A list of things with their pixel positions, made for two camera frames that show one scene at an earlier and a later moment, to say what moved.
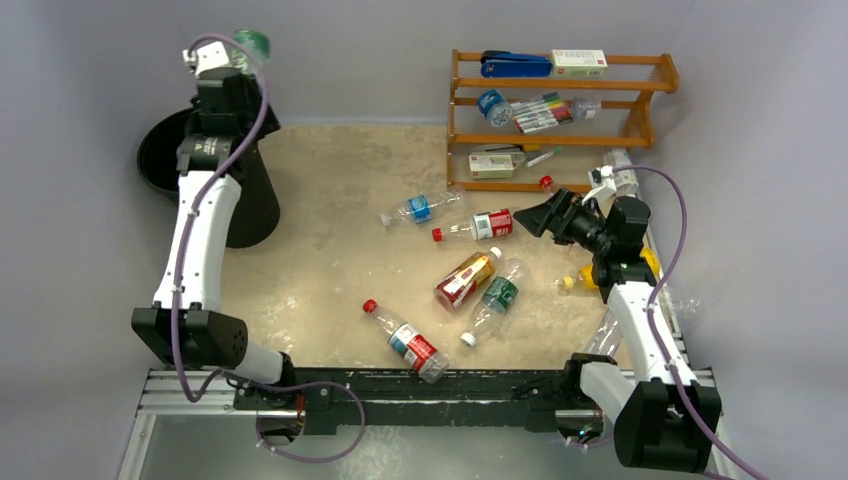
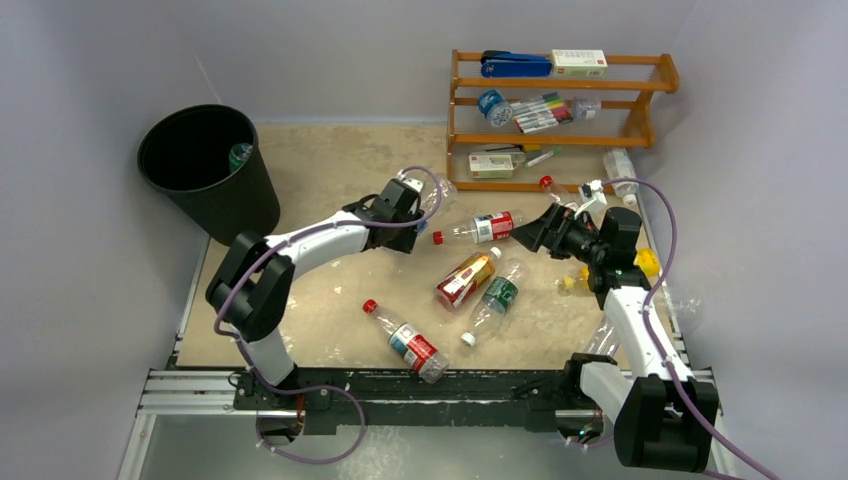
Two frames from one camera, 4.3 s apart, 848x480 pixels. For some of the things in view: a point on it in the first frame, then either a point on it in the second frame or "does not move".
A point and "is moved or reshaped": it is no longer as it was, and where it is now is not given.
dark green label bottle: [501, 292] does not move
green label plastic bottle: [256, 43] is moved or reshaped
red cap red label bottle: [419, 354] does not move
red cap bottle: [546, 181] does not move
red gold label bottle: [477, 270] does not move
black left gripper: [254, 95] → [403, 244]
